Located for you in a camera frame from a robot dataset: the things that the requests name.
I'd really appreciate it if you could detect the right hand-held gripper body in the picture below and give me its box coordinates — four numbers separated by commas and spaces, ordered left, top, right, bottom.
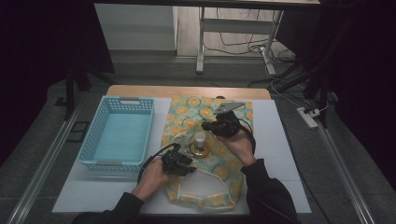
212, 102, 246, 138

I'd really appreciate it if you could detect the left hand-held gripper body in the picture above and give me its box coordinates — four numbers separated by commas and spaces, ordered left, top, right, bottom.
161, 143, 194, 177

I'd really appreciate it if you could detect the light blue plastic basket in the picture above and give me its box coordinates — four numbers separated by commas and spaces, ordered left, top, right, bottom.
77, 95, 156, 173

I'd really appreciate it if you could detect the small white-capped jar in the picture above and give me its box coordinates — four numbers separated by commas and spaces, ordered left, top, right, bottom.
193, 132, 206, 149

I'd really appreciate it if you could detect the white cabinet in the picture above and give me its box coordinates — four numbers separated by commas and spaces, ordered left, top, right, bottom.
93, 3, 178, 51

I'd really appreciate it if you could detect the white desk frame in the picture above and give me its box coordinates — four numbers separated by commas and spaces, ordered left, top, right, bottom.
195, 7, 286, 76

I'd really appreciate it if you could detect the person's right hand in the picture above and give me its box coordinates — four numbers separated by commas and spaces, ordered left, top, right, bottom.
219, 129, 257, 168

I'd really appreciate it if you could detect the black tripod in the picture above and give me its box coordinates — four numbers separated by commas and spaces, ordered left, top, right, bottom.
274, 17, 354, 129

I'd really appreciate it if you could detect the tangle of black floor cables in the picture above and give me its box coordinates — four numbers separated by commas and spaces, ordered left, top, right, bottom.
204, 7, 297, 64

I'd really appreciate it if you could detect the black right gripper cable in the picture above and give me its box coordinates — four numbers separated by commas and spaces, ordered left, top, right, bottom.
237, 117, 258, 156

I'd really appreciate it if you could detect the orange slice print tote bag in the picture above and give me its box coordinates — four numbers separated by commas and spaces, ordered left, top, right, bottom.
161, 94, 255, 213

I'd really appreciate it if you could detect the black stand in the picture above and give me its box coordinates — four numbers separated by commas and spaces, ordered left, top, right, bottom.
54, 60, 117, 121

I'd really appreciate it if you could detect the dark curtain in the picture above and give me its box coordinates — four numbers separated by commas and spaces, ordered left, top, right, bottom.
0, 0, 116, 166
311, 0, 396, 189

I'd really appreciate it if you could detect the white power strip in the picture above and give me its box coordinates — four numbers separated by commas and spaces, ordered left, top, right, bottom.
296, 106, 319, 130

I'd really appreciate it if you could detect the person's left hand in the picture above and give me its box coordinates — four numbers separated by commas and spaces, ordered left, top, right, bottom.
130, 156, 176, 202

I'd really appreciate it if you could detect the metal floor rail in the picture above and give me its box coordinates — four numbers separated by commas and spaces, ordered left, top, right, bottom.
6, 102, 88, 224
314, 120, 376, 224

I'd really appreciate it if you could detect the white cable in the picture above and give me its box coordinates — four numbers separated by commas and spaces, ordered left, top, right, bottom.
264, 63, 330, 117

